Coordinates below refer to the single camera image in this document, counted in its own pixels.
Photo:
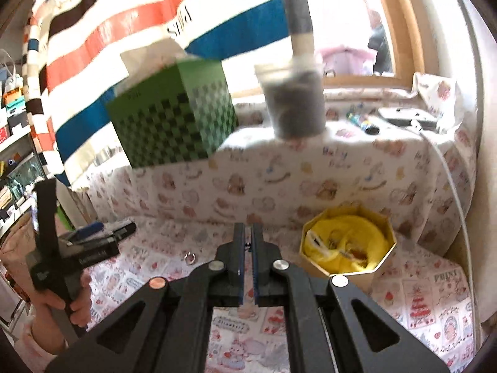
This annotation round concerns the clear plastic jar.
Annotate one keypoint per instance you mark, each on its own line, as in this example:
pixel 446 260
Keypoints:
pixel 297 105

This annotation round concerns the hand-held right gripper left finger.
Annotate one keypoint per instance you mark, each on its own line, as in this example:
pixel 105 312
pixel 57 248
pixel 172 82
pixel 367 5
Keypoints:
pixel 240 272

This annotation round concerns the red beaded jewelry piece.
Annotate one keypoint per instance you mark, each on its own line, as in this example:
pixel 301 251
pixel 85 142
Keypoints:
pixel 357 255

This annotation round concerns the wooden window frame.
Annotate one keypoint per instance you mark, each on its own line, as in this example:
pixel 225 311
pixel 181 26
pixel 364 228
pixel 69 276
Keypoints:
pixel 403 27

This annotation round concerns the flat black device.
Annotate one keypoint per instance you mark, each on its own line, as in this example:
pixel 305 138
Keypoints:
pixel 403 116

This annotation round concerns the person's left hand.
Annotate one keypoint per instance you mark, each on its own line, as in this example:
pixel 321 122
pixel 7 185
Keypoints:
pixel 81 299

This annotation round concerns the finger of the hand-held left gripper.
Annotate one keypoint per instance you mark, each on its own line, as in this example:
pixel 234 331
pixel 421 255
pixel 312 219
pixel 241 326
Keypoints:
pixel 122 229
pixel 89 231

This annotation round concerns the yellow cloth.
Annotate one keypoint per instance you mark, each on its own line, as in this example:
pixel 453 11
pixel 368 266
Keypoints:
pixel 372 241

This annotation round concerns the strawberry print tablecloth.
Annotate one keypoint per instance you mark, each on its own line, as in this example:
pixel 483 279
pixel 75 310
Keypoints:
pixel 427 311

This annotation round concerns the person's left forearm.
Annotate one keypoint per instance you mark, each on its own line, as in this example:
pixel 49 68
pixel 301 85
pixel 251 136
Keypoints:
pixel 39 342

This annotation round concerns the cluttered shelf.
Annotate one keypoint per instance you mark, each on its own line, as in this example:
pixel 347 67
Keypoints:
pixel 15 143

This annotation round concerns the gold octagonal box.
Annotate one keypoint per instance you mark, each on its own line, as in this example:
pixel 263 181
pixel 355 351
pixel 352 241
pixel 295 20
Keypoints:
pixel 345 279

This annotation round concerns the dark marker pen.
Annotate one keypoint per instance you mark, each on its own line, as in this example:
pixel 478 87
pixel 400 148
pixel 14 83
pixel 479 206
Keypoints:
pixel 363 124

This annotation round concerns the pink cloth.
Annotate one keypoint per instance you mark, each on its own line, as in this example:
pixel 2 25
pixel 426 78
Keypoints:
pixel 345 58

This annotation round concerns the striped curtain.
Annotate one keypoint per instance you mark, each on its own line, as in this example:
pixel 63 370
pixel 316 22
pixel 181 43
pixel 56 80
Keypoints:
pixel 116 27

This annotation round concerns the green checkered tissue box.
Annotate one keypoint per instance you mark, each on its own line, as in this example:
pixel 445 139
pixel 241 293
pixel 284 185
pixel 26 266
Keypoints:
pixel 167 124

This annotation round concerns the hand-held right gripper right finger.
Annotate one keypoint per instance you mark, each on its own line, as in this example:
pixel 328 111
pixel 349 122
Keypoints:
pixel 255 276

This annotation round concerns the bear print cloth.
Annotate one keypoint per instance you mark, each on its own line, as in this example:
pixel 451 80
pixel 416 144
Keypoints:
pixel 310 178

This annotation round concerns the white tissue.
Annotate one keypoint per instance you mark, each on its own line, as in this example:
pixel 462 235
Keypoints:
pixel 147 56

